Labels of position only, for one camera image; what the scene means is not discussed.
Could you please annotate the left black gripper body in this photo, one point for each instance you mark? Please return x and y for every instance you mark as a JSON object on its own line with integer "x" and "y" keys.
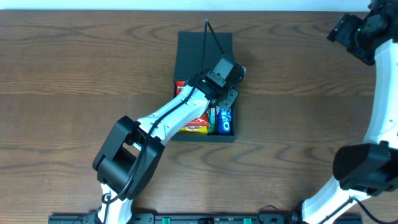
{"x": 232, "y": 96}

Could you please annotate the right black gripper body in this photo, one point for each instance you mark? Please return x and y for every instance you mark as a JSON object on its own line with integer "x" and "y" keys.
{"x": 339, "y": 30}

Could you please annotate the Haribo gummy bag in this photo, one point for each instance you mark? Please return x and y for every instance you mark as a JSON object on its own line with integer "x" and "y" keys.
{"x": 212, "y": 121}

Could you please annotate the blue Oreo cookie pack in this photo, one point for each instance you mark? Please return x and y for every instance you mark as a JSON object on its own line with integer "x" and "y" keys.
{"x": 224, "y": 118}

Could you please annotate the red Hacks candy bag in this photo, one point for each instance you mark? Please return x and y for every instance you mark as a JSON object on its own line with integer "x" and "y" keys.
{"x": 202, "y": 120}

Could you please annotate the yellow Hacks candy bag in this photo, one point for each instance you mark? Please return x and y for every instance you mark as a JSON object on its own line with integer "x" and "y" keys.
{"x": 201, "y": 130}

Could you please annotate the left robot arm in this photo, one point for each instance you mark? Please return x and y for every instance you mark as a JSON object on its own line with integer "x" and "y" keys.
{"x": 131, "y": 152}

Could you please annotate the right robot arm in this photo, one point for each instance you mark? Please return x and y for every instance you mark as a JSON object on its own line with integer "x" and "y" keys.
{"x": 364, "y": 170}

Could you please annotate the dark green open box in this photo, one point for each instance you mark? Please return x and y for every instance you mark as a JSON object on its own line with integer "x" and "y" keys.
{"x": 187, "y": 64}

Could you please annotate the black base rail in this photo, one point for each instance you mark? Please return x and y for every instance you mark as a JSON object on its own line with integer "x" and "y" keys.
{"x": 148, "y": 218}

